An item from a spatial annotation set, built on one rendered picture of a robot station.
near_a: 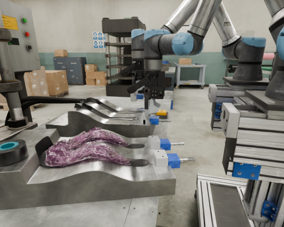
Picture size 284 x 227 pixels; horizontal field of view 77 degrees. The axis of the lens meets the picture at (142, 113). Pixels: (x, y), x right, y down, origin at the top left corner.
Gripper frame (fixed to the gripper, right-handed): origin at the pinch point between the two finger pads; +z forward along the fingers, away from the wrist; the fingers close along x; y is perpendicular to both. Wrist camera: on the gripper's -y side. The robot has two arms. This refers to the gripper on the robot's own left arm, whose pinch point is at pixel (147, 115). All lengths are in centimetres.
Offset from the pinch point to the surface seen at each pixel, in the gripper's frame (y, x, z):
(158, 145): 7.1, -19.4, 4.5
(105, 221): -2.6, -46.3, 11.0
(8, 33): -70, 5, -36
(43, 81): -297, 301, 33
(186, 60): 45, 594, -9
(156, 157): 7.4, -30.1, 2.8
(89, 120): -25.0, -7.0, 1.9
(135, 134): -4.3, -7.0, 6.9
